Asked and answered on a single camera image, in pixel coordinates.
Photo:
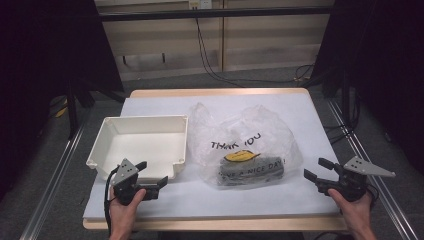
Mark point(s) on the person's left hand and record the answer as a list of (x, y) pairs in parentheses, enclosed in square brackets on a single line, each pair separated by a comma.
[(124, 216)]

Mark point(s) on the person's right hand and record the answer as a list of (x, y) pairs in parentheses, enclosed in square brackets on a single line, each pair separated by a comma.
[(355, 213)]

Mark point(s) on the wooden table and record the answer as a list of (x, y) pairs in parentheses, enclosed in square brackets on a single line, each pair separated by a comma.
[(216, 92)]

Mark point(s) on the black horizontal bar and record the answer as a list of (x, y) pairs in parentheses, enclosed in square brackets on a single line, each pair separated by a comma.
[(233, 13)]

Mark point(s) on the black rectangular box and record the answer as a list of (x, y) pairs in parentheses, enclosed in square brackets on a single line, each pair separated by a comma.
[(251, 170)]

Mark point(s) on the white table mat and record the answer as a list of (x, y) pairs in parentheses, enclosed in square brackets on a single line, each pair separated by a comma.
[(233, 203)]

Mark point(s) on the black metal stand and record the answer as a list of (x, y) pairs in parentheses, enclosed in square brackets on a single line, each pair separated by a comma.
[(72, 113)]

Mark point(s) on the clear printed plastic bag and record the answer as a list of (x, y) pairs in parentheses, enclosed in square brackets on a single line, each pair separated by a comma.
[(253, 133)]

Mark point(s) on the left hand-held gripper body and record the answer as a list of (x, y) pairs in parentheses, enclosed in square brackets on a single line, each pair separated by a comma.
[(125, 173)]

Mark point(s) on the small yellow object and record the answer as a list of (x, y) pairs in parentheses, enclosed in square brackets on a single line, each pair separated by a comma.
[(61, 112)]

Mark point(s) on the beige wooden cabinet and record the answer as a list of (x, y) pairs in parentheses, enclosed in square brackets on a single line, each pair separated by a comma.
[(266, 40)]

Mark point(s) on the metal floor rail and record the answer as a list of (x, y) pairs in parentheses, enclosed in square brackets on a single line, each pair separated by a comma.
[(383, 193), (50, 186)]

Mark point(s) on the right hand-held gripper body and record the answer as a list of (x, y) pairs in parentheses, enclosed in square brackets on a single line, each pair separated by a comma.
[(353, 186)]

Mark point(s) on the white wall socket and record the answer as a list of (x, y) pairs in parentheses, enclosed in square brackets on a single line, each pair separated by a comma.
[(200, 4)]

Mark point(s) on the black curtain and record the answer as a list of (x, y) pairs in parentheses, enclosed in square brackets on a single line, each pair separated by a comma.
[(40, 66), (383, 66)]

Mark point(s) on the white plastic bin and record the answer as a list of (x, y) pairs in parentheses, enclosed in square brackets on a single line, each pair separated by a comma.
[(140, 146)]

